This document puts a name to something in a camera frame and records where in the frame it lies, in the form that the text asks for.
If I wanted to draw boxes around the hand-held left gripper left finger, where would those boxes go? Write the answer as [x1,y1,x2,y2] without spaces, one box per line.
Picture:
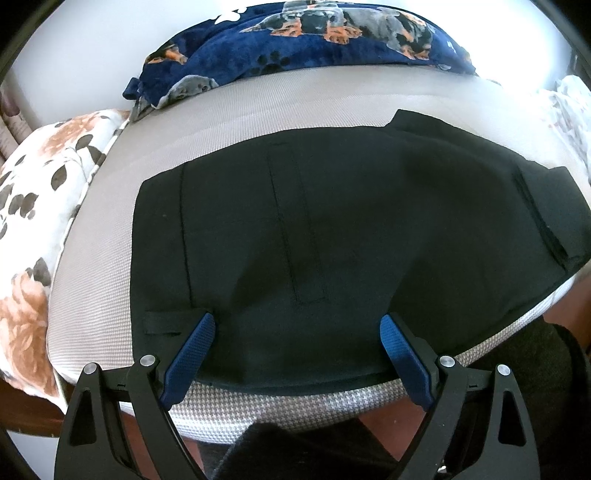
[54,312,217,480]

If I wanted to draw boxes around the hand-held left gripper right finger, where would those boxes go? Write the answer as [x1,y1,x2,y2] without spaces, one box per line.
[379,312,540,480]

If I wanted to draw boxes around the black pants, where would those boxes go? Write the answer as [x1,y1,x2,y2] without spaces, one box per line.
[130,109,591,398]

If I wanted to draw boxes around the person's legs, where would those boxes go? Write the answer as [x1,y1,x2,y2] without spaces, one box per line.
[120,318,591,480]

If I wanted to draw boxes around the white floral pillow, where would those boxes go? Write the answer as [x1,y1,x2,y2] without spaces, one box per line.
[0,108,132,411]

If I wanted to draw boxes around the beige floral curtain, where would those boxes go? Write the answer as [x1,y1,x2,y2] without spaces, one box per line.
[0,85,33,158]

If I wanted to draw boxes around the white dotted cloth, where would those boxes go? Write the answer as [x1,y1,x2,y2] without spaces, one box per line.
[538,74,591,185]

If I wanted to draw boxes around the blue dog print blanket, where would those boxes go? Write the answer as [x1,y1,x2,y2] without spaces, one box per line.
[122,0,481,123]

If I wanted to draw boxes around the brown wooden bed frame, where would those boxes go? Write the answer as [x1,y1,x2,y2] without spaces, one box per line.
[0,376,63,437]

